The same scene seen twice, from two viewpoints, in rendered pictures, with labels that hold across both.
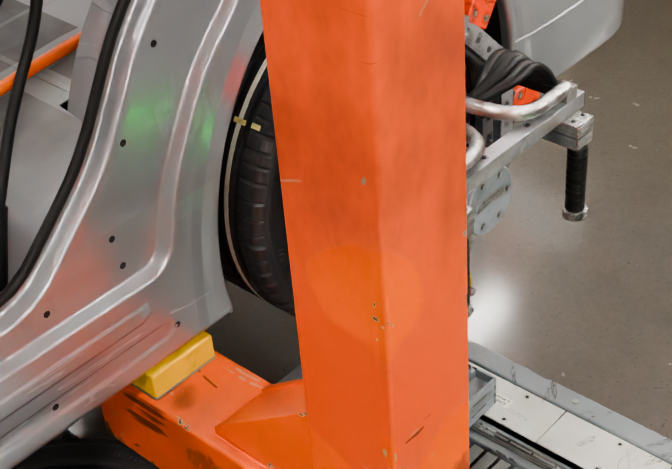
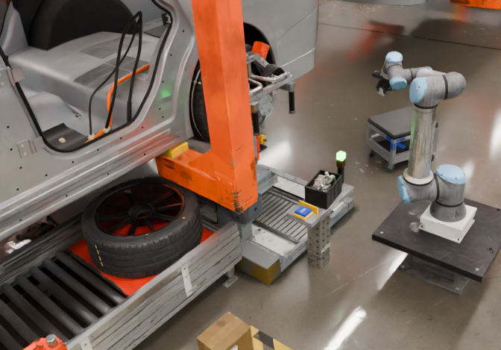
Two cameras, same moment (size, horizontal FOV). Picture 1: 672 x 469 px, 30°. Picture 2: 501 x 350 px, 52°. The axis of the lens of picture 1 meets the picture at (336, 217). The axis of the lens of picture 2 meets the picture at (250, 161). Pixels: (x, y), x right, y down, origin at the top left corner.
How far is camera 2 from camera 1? 111 cm
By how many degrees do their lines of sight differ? 4
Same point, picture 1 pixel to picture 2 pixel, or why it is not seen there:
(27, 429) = (137, 159)
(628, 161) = (327, 121)
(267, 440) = (202, 162)
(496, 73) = (267, 69)
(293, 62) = (203, 45)
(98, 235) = (156, 107)
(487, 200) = (265, 104)
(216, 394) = (188, 157)
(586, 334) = (309, 167)
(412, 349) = (235, 122)
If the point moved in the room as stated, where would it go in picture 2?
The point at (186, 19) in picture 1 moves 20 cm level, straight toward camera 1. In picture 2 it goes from (180, 49) to (181, 61)
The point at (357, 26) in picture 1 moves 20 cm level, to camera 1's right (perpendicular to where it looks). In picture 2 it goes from (216, 33) to (262, 29)
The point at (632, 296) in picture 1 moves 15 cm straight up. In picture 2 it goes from (323, 157) to (323, 140)
